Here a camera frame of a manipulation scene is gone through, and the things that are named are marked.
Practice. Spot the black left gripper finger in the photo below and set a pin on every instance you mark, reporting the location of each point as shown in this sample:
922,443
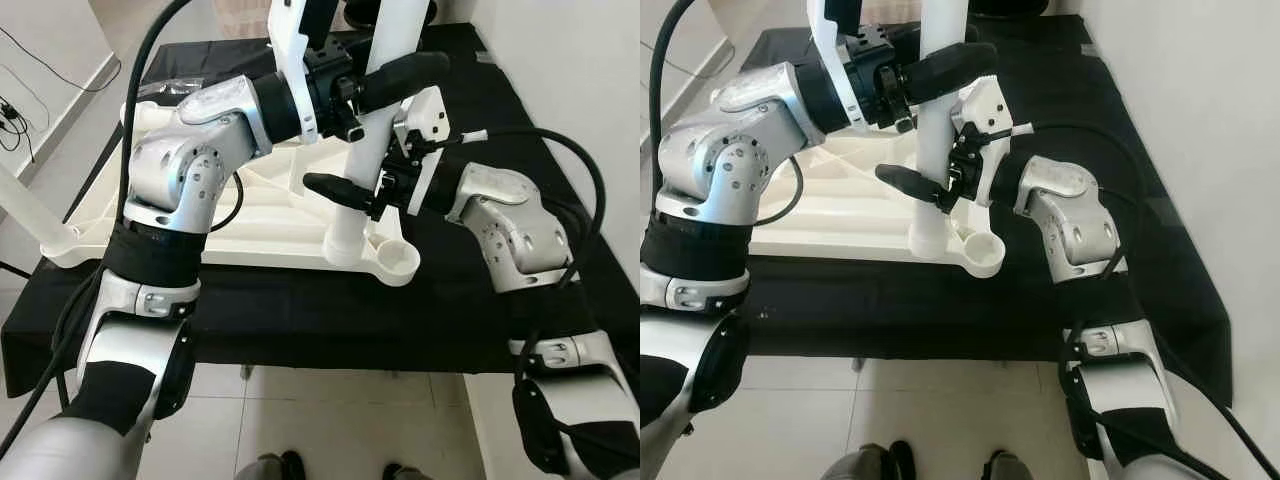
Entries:
950,70
405,78

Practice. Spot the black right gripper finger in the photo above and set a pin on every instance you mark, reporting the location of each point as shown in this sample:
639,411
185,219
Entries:
340,190
912,185

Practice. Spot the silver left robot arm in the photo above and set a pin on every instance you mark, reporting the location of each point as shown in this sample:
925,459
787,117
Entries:
720,160
180,170

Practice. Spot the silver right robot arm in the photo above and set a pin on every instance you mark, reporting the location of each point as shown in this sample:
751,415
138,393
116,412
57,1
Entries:
1070,215
510,230

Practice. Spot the beige cloth covered bench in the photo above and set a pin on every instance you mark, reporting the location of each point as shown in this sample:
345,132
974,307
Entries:
245,18
895,10

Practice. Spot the black table cloth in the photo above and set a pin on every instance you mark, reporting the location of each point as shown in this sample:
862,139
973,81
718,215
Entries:
300,310
900,310

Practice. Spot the grey robot left foot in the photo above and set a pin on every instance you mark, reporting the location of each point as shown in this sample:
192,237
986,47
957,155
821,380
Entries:
865,462
265,467

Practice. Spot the grey robot foot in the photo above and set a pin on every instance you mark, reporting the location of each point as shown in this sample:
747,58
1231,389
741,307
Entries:
1005,468
405,472
865,462
265,467

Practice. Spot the grey robot right foot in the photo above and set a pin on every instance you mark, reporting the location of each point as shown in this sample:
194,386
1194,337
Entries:
405,472
1005,468

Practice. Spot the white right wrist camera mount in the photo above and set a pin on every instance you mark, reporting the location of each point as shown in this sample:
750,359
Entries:
430,110
990,110

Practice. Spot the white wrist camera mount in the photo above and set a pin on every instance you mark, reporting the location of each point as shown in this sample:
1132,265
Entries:
990,110
430,110
830,60
290,60

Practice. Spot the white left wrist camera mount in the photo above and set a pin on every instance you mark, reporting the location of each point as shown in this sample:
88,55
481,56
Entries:
830,60
290,60

